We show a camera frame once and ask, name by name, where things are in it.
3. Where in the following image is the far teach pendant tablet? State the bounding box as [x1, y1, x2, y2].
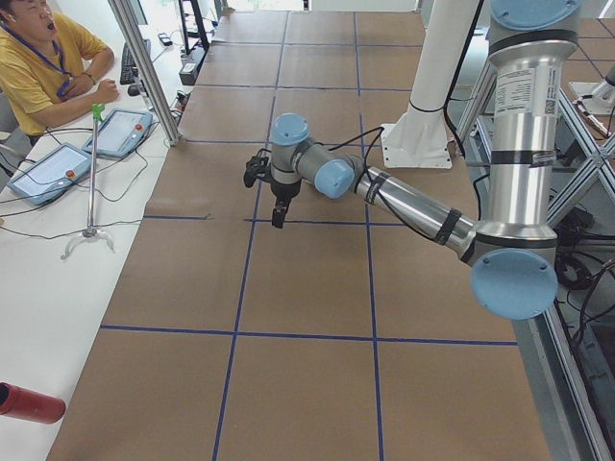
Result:
[97, 109, 153, 159]

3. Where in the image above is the teach pendant tablet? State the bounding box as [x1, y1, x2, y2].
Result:
[8, 143, 91, 206]
[97, 109, 153, 159]

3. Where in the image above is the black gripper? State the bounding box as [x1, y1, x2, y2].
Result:
[270, 181, 301, 229]

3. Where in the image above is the reacher grabber tool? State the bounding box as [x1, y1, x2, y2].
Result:
[60, 103, 114, 261]

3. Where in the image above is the near teach pendant tablet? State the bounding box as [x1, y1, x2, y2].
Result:
[8, 143, 91, 206]

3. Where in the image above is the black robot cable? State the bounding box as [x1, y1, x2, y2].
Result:
[324, 125, 457, 241]

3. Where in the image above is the person in yellow shirt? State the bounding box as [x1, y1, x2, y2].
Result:
[1, 1, 119, 138]

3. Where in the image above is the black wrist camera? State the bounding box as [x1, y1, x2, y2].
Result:
[243, 148, 272, 188]

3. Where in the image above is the black keyboard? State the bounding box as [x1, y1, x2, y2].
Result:
[119, 42, 138, 85]

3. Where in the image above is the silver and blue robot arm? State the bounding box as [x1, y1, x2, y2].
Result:
[244, 1, 580, 320]

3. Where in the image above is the red cylinder bottle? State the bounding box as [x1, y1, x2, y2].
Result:
[1, 382, 66, 425]

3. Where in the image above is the aluminium frame post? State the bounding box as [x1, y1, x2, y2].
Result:
[108, 0, 180, 146]

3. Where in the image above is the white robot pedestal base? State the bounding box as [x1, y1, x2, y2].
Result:
[381, 0, 482, 169]

